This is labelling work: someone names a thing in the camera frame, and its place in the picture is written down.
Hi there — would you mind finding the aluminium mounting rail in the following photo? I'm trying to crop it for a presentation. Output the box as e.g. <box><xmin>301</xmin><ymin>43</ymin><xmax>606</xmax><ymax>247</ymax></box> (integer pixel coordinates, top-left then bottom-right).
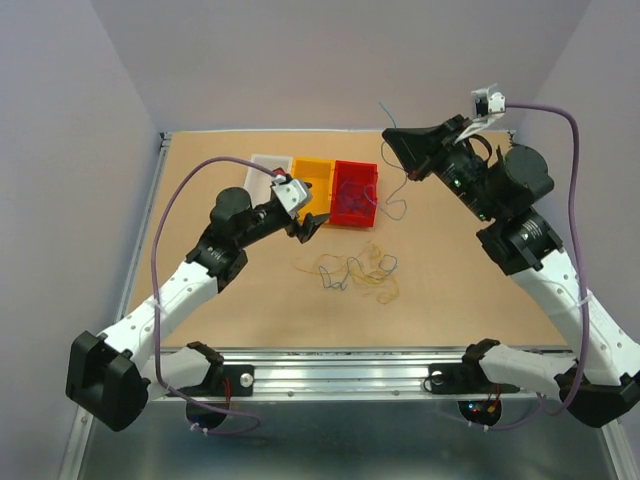
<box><xmin>79</xmin><ymin>344</ymin><xmax>615</xmax><ymax>404</ymax></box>

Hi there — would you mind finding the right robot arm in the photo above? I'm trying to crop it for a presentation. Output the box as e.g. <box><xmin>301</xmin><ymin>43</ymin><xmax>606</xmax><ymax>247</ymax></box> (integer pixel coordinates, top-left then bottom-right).
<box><xmin>382</xmin><ymin>115</ymin><xmax>639</xmax><ymax>428</ymax></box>

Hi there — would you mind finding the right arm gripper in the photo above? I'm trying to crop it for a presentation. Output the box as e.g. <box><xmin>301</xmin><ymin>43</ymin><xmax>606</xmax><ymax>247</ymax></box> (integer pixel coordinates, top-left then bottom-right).
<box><xmin>382</xmin><ymin>114</ymin><xmax>502</xmax><ymax>222</ymax></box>

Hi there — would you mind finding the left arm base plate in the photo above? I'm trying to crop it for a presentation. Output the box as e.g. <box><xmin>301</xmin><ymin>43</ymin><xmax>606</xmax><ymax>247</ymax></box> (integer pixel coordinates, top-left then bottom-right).
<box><xmin>179</xmin><ymin>364</ymin><xmax>255</xmax><ymax>397</ymax></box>

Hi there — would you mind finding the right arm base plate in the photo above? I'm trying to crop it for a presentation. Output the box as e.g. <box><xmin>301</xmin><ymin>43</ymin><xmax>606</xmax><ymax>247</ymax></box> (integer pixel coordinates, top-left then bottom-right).
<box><xmin>422</xmin><ymin>363</ymin><xmax>520</xmax><ymax>395</ymax></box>

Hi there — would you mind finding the red plastic bin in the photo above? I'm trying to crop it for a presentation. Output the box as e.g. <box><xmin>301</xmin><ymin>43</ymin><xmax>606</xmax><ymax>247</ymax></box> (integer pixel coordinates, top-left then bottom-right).
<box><xmin>329</xmin><ymin>160</ymin><xmax>378</xmax><ymax>228</ymax></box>

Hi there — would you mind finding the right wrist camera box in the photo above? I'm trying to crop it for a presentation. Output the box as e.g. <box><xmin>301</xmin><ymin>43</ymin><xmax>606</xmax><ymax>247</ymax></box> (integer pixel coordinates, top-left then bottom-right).
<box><xmin>455</xmin><ymin>84</ymin><xmax>506</xmax><ymax>143</ymax></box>

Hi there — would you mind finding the white plastic bin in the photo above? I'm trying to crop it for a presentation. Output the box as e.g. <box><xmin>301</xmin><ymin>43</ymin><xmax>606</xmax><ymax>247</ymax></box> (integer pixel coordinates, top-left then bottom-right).
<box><xmin>243</xmin><ymin>154</ymin><xmax>293</xmax><ymax>205</ymax></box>

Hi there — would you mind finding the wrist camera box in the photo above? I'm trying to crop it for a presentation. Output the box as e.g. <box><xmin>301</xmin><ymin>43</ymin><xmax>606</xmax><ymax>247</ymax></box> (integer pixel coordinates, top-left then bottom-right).
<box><xmin>271</xmin><ymin>170</ymin><xmax>307</xmax><ymax>215</ymax></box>
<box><xmin>455</xmin><ymin>84</ymin><xmax>506</xmax><ymax>143</ymax></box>

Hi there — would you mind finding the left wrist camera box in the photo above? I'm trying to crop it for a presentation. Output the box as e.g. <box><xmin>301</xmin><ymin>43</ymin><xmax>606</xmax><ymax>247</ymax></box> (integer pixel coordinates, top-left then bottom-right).
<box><xmin>271</xmin><ymin>170</ymin><xmax>307</xmax><ymax>215</ymax></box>

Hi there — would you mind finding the yellow plastic bin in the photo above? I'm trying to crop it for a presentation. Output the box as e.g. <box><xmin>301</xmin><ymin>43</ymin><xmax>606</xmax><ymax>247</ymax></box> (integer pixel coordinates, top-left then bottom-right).
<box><xmin>292</xmin><ymin>157</ymin><xmax>335</xmax><ymax>224</ymax></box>

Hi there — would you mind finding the coloured wire bundle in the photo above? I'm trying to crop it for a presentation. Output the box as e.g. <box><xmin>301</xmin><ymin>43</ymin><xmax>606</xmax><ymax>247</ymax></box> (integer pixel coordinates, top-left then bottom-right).
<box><xmin>292</xmin><ymin>242</ymin><xmax>404</xmax><ymax>306</ymax></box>

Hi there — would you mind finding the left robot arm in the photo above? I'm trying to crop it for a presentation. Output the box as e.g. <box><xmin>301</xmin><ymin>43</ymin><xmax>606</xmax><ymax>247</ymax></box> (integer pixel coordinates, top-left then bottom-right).
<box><xmin>65</xmin><ymin>175</ymin><xmax>328</xmax><ymax>432</ymax></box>

